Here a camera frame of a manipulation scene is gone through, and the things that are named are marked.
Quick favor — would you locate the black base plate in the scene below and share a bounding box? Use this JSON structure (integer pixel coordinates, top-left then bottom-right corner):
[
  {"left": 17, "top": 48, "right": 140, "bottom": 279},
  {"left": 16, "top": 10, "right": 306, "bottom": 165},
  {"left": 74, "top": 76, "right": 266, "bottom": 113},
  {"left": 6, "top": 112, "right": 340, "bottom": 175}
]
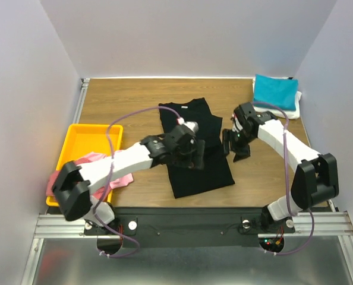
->
[{"left": 84, "top": 206, "right": 296, "bottom": 249}]

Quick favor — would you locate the white folded t shirt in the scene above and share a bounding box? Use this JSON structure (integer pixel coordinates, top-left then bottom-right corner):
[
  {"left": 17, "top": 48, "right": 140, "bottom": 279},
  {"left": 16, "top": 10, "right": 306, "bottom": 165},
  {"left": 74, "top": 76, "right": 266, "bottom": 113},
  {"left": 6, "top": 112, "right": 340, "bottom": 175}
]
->
[{"left": 253, "top": 74, "right": 302, "bottom": 119}]

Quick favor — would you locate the teal folded t shirt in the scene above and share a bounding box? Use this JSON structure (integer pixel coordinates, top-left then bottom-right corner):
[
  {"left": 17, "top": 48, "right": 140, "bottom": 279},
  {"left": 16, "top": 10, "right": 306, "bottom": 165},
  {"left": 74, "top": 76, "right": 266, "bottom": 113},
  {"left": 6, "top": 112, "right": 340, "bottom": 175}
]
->
[{"left": 254, "top": 74, "right": 298, "bottom": 111}]

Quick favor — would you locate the aluminium frame rail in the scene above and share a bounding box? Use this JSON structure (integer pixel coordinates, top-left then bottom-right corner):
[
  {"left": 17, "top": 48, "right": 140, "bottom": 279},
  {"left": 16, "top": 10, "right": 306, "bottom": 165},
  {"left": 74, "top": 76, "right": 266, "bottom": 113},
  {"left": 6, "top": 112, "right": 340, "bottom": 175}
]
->
[{"left": 20, "top": 77, "right": 91, "bottom": 285}]

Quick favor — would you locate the yellow plastic bin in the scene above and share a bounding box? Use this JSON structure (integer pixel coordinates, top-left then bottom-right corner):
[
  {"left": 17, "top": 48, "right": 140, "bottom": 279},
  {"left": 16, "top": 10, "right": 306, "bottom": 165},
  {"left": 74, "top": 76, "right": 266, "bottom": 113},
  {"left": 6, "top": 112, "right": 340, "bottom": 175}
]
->
[{"left": 46, "top": 123, "right": 124, "bottom": 207}]

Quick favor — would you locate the black t shirt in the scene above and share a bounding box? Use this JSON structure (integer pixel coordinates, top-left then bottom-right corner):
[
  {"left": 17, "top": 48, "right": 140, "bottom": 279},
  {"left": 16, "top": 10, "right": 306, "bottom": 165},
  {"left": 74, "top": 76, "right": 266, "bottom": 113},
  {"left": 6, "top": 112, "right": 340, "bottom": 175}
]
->
[{"left": 159, "top": 98, "right": 235, "bottom": 198}]

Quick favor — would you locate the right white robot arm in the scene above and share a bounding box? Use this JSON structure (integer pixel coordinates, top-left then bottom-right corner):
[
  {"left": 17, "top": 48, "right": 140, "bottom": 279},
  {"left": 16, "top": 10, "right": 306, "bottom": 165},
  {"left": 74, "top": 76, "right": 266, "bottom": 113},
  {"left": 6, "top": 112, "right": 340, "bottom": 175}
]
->
[{"left": 222, "top": 103, "right": 339, "bottom": 229}]

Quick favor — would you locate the dark red t shirt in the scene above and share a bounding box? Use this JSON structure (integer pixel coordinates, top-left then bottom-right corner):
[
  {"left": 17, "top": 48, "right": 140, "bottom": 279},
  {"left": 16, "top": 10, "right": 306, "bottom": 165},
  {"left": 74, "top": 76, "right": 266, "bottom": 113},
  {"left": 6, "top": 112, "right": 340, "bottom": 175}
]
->
[{"left": 46, "top": 170, "right": 59, "bottom": 197}]

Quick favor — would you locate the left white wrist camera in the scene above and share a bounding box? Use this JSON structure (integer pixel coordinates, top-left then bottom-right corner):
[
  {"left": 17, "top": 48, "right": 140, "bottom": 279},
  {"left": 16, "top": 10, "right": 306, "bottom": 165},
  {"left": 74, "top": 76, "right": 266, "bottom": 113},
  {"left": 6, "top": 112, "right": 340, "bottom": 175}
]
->
[{"left": 177, "top": 117, "right": 198, "bottom": 133}]

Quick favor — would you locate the light pink t shirt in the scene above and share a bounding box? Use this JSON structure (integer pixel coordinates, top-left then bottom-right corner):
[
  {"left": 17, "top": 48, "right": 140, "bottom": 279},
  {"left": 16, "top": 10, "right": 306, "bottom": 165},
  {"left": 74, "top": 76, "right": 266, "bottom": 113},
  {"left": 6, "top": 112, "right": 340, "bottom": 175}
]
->
[{"left": 75, "top": 152, "right": 134, "bottom": 201}]

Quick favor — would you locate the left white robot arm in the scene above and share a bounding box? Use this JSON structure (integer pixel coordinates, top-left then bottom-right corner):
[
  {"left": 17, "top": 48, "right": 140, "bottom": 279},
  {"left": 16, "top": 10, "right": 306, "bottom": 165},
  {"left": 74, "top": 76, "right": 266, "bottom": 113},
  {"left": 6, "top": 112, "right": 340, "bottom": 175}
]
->
[{"left": 52, "top": 122, "right": 205, "bottom": 226}]

